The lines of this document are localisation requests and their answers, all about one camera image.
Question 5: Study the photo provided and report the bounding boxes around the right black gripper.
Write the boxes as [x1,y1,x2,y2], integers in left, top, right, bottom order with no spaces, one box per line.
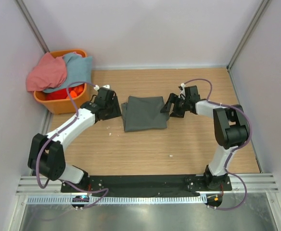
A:
[161,93,190,118]

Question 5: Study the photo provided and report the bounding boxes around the dark grey t shirt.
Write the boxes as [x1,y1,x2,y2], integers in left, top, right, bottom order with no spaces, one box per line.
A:
[121,96,169,132]

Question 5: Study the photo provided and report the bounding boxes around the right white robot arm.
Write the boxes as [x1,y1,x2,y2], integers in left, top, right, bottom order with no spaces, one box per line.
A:
[160,84,251,191]

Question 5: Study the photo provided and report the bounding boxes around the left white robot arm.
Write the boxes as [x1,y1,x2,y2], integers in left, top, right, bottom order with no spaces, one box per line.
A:
[27,85,121,193]

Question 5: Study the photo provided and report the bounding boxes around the red orange t shirt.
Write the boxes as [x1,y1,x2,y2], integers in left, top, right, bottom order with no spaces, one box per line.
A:
[46,84,85,101]

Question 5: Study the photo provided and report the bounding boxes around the orange plastic tub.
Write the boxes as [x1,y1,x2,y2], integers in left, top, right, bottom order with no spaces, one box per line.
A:
[33,49,89,115]

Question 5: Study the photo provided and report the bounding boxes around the light blue t shirt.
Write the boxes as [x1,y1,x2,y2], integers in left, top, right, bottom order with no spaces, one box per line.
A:
[43,52,93,93]

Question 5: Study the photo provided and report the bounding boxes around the pink t shirt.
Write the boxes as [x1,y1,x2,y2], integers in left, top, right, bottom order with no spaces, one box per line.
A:
[26,52,67,92]

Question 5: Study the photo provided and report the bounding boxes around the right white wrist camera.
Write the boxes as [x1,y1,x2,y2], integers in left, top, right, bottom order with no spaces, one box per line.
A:
[179,83,186,95]

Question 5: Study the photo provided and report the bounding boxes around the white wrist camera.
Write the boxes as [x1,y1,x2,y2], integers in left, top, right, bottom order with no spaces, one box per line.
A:
[179,83,186,95]
[93,85,110,91]

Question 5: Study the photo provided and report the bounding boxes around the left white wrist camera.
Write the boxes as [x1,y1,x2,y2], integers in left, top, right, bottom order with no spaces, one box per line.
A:
[93,85,110,91]

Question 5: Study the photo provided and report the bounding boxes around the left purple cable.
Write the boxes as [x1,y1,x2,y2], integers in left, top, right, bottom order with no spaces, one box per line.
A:
[36,81,109,209]

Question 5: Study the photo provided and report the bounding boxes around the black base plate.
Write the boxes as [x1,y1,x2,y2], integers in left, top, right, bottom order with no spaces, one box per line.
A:
[61,174,232,197]

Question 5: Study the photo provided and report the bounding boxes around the slotted cable duct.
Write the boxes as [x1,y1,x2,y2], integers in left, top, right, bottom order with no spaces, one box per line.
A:
[27,194,207,205]

